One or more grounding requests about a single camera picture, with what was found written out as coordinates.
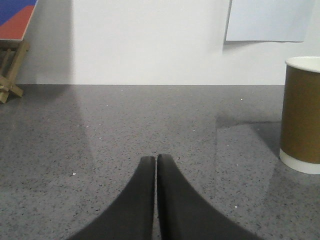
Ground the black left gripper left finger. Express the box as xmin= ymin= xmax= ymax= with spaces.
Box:
xmin=70 ymin=156 xmax=155 ymax=240

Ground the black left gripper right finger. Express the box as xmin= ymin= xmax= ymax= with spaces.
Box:
xmin=157 ymin=154 xmax=259 ymax=240

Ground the brown paper cup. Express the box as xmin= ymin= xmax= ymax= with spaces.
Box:
xmin=279 ymin=56 xmax=320 ymax=175

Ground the wooden folding stand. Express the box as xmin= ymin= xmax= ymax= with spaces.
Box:
xmin=0 ymin=40 xmax=30 ymax=104

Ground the blue and red board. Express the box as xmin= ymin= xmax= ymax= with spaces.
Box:
xmin=0 ymin=0 xmax=38 ymax=41

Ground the white paper sheet on wall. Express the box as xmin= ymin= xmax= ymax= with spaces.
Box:
xmin=225 ymin=0 xmax=315 ymax=43

